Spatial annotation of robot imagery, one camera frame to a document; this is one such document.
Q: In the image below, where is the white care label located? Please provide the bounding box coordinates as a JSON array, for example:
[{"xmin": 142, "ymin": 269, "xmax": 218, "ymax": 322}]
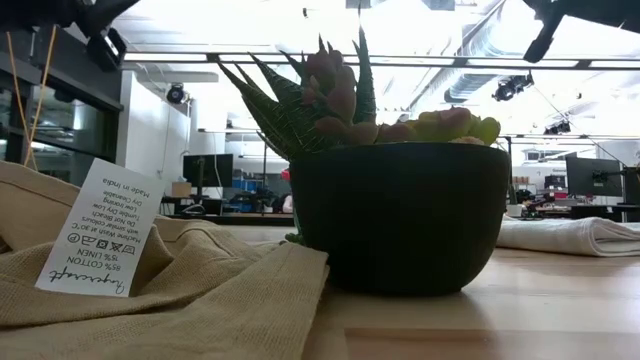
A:
[{"xmin": 34, "ymin": 157, "xmax": 166, "ymax": 298}]

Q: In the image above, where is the white plaid folded towel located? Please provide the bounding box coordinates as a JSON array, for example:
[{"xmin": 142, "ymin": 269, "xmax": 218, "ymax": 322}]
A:
[{"xmin": 495, "ymin": 216, "xmax": 640, "ymax": 258}]

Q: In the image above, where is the yellow cable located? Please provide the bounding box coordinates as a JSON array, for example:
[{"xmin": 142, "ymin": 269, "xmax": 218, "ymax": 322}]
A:
[{"xmin": 5, "ymin": 23, "xmax": 59, "ymax": 171}]

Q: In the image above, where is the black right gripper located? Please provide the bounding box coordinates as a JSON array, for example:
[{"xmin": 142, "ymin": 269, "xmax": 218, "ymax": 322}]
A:
[{"xmin": 522, "ymin": 0, "xmax": 640, "ymax": 65}]

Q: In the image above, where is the black computer monitor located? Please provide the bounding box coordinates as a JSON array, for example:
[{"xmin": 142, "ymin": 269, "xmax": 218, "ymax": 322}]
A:
[
  {"xmin": 622, "ymin": 167, "xmax": 640, "ymax": 205},
  {"xmin": 565, "ymin": 156, "xmax": 624, "ymax": 198},
  {"xmin": 182, "ymin": 153, "xmax": 235, "ymax": 189}
]

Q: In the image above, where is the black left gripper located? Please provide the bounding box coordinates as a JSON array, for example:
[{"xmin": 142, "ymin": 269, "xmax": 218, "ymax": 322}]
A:
[{"xmin": 0, "ymin": 0, "xmax": 141, "ymax": 73}]

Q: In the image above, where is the succulent plant in black pot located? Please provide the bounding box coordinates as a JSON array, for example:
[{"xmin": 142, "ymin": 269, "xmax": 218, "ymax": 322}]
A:
[{"xmin": 217, "ymin": 27, "xmax": 512, "ymax": 296}]

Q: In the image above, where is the tan linen cloth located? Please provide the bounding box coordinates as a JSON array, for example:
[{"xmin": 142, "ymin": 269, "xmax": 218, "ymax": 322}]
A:
[{"xmin": 0, "ymin": 159, "xmax": 331, "ymax": 360}]

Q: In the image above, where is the silver ventilation duct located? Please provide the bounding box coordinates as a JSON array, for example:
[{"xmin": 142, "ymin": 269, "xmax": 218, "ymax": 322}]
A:
[{"xmin": 442, "ymin": 72, "xmax": 496, "ymax": 106}]

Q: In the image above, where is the black ceiling camera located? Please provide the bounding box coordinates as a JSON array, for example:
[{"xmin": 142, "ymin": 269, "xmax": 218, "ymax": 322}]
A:
[{"xmin": 166, "ymin": 82, "xmax": 187, "ymax": 105}]

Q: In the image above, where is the black ceiling device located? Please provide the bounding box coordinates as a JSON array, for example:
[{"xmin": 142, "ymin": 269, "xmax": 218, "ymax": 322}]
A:
[
  {"xmin": 492, "ymin": 72, "xmax": 535, "ymax": 103},
  {"xmin": 543, "ymin": 119, "xmax": 572, "ymax": 136}
]

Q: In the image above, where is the black aluminium table frame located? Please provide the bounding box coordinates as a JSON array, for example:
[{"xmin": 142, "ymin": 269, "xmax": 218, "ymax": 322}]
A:
[{"xmin": 159, "ymin": 212, "xmax": 296, "ymax": 226}]

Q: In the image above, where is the dark glass cabinet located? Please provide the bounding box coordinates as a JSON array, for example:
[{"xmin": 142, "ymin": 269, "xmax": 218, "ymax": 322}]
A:
[{"xmin": 0, "ymin": 29, "xmax": 125, "ymax": 186}]

